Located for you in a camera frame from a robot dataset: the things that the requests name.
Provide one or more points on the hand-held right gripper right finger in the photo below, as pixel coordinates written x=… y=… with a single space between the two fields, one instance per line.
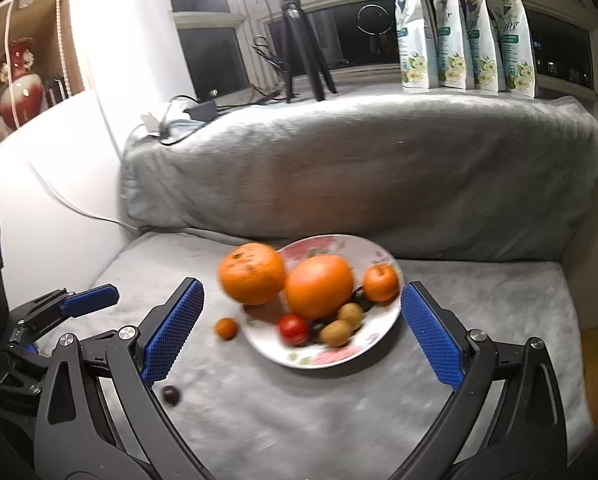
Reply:
x=431 y=332

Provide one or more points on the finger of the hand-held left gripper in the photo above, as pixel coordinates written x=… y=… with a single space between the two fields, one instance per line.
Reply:
x=29 y=350
x=91 y=300

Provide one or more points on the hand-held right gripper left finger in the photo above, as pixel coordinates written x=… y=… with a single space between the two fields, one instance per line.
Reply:
x=174 y=330

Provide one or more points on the small mandarin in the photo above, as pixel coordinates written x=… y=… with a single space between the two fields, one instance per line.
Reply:
x=380 y=282

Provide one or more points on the small brown kiwi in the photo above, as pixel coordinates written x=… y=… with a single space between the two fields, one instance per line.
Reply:
x=350 y=313
x=336 y=333

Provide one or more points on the large speckled orange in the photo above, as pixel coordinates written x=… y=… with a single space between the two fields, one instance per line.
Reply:
x=251 y=275

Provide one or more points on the white floral plate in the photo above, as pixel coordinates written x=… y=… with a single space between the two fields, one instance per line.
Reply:
x=329 y=355

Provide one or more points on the red tomato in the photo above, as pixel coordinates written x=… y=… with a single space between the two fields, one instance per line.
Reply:
x=294 y=329

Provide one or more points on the tiny orange kumquat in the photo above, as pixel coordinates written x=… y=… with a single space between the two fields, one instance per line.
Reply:
x=226 y=328

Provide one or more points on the small dark grape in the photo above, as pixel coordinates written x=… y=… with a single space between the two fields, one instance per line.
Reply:
x=172 y=395

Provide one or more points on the large smooth orange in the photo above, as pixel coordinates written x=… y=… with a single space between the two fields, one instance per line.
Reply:
x=319 y=287

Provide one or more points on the grey plush bolster cushion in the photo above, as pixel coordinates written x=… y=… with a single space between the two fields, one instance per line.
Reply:
x=354 y=170

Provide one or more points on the white power plug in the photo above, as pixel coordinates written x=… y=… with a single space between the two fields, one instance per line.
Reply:
x=154 y=125

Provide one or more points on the black power adapter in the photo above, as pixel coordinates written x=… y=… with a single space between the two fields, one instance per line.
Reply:
x=201 y=110

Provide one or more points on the red ceramic vase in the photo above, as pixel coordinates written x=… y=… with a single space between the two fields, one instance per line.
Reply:
x=24 y=90

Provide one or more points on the white floral refill pouch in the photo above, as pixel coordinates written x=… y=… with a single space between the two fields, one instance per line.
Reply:
x=481 y=40
x=514 y=45
x=451 y=35
x=413 y=35

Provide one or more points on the black tripod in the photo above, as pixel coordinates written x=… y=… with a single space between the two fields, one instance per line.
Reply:
x=299 y=45

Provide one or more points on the white window frame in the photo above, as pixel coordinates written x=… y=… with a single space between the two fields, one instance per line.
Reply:
x=209 y=19

